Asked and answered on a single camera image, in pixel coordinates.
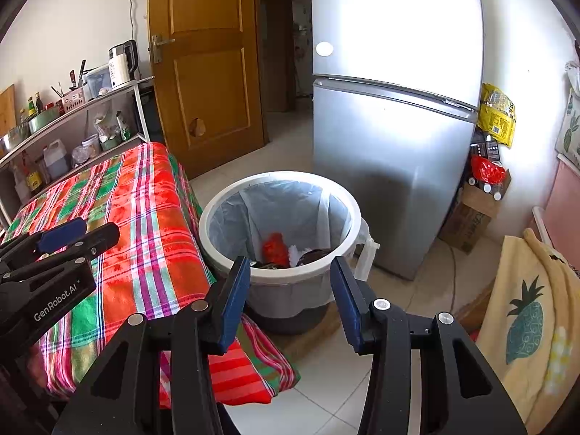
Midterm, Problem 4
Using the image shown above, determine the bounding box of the small red bag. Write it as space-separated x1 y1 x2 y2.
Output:
471 154 507 185

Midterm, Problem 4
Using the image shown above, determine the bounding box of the green basin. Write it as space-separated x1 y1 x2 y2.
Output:
28 106 59 134

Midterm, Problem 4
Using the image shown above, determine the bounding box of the pink board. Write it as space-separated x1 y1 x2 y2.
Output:
541 158 580 254

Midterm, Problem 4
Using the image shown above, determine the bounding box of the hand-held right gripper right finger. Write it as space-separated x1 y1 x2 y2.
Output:
330 257 529 435

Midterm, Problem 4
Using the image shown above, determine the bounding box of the sauce bottle with yellow label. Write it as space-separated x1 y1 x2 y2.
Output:
25 154 44 193

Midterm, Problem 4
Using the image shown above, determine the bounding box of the metal basin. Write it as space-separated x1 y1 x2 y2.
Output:
0 122 32 155

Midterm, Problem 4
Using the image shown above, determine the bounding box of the plastic jug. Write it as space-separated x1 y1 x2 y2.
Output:
43 140 69 181

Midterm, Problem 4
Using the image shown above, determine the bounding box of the white electric kettle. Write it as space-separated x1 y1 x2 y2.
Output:
109 40 140 90

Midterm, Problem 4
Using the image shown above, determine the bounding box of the large white foam net sleeve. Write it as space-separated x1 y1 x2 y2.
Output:
287 244 310 266

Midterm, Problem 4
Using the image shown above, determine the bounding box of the white trash bin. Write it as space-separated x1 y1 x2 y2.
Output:
198 171 379 336

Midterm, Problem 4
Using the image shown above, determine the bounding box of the clear storage box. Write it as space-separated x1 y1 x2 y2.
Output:
84 63 114 100

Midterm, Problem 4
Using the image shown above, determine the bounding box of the metal door handle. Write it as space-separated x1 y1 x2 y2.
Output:
149 34 177 64

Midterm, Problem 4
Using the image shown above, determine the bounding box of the yellow pineapple print cloth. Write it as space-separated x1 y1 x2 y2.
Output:
476 228 580 435

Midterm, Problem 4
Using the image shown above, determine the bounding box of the yellow hanging bag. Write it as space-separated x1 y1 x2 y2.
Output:
479 83 517 148

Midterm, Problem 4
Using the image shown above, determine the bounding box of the wooden door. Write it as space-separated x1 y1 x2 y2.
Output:
147 0 268 179

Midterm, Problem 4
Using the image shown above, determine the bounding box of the plaid tablecloth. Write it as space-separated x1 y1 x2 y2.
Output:
0 142 300 406

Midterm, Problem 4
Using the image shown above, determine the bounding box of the wooden cutting board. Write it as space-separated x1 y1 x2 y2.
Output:
0 84 16 137

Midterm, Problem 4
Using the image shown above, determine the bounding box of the silver refrigerator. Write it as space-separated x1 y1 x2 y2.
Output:
310 0 485 282

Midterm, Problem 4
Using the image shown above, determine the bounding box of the pineapple print pillow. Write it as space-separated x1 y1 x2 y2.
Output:
555 86 580 166

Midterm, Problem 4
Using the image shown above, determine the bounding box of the clear plastic bin liner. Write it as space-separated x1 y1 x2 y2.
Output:
208 181 379 282

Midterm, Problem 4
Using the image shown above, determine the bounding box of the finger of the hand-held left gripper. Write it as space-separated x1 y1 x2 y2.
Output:
0 217 88 261
0 223 121 282

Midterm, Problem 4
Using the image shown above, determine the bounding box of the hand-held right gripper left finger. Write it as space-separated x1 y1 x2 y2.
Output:
52 256 251 435

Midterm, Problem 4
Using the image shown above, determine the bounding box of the cardboard box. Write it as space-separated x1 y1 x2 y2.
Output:
439 170 512 254

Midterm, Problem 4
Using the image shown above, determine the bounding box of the pink utensil basket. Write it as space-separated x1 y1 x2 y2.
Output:
61 86 87 114

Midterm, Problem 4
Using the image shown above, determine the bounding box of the white metal shelf rack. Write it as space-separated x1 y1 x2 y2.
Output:
0 76 157 227

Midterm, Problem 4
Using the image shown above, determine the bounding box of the red plastic bag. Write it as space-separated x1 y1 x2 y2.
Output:
263 232 291 266

